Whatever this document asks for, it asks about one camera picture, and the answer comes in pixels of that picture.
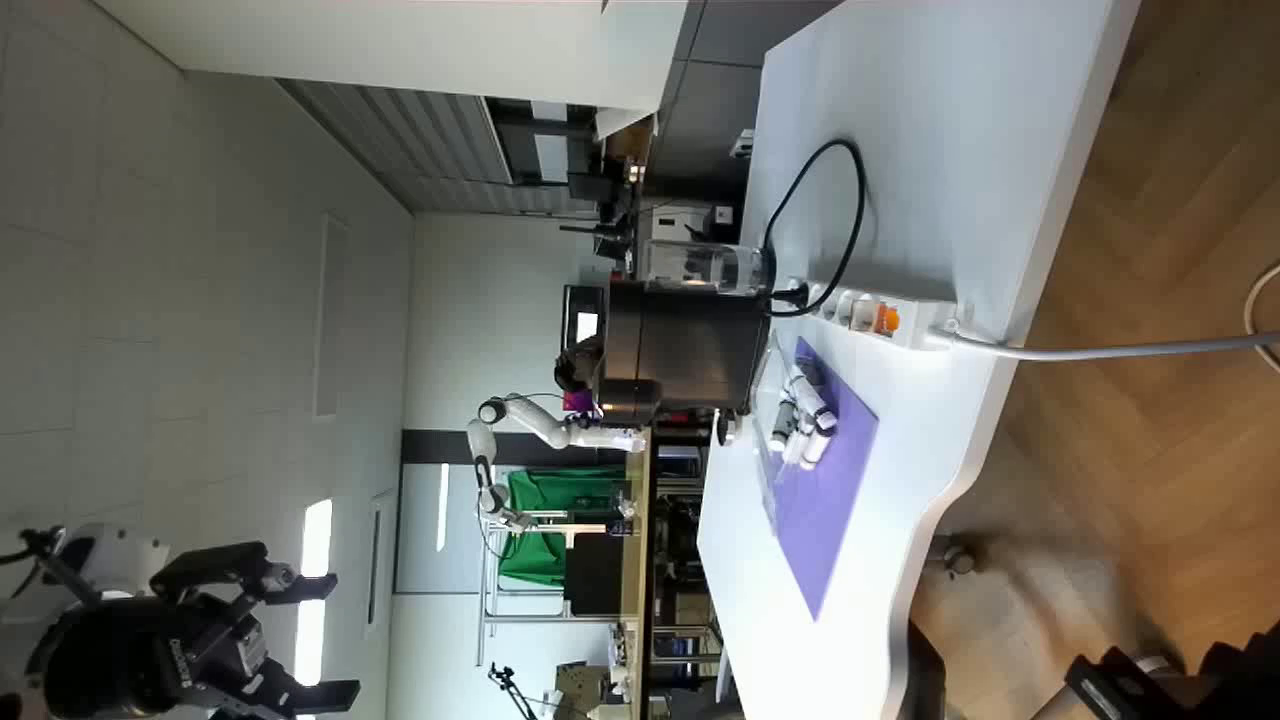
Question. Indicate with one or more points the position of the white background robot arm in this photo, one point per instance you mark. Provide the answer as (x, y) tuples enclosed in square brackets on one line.
[(541, 424)]

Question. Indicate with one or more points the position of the green cloth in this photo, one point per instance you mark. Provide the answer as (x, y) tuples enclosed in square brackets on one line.
[(561, 522)]

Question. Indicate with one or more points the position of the black chair base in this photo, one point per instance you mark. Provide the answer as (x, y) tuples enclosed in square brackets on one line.
[(1173, 683)]

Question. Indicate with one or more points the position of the small bottle with white cap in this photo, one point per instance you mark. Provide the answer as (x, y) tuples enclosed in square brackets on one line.
[(810, 450), (796, 393)]

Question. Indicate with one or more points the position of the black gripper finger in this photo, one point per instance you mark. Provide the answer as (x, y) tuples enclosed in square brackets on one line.
[(283, 698), (240, 569)]

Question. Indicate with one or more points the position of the small monitor screen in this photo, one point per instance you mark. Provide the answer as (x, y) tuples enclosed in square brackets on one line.
[(584, 327)]

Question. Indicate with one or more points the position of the person in background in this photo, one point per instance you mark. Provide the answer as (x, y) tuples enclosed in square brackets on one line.
[(580, 367)]

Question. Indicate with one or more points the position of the stainless steel appliance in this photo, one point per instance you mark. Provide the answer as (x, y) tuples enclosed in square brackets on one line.
[(687, 348)]

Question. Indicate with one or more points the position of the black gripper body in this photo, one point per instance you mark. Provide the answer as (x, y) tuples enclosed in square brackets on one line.
[(133, 653)]

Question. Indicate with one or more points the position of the white coffee machine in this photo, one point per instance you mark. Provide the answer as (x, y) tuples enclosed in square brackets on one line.
[(673, 233)]

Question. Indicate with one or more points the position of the purple mat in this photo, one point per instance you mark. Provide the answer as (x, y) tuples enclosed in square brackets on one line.
[(826, 522)]

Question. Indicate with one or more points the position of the wooden background desk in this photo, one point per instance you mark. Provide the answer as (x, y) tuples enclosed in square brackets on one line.
[(637, 572)]

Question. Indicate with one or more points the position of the white power strip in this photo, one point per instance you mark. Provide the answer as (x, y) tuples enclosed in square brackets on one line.
[(887, 309)]

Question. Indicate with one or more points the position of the furry beige rug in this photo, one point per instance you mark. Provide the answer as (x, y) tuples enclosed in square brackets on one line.
[(1024, 624)]

